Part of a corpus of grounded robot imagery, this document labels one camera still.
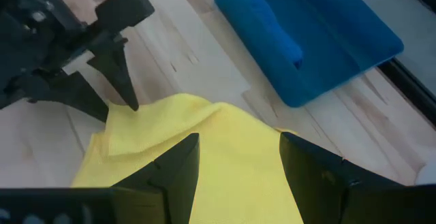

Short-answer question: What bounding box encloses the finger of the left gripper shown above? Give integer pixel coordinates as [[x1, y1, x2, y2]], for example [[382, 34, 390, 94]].
[[28, 70, 110, 123], [87, 44, 140, 113]]

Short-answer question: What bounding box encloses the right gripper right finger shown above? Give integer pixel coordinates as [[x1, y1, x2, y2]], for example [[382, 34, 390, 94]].
[[278, 131, 403, 224]]

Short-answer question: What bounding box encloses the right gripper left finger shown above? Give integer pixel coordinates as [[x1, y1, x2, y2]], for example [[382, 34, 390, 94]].
[[111, 132, 201, 224]]

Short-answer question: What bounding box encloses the yellow microfiber towel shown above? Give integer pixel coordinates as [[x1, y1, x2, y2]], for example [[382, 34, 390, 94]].
[[69, 93, 304, 224]]

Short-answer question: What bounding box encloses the blue microfiber towel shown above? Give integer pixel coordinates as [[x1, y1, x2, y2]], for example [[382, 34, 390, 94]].
[[243, 0, 305, 70]]

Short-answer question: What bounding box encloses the black metal table frame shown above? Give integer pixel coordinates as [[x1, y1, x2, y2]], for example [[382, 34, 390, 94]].
[[377, 59, 436, 127]]

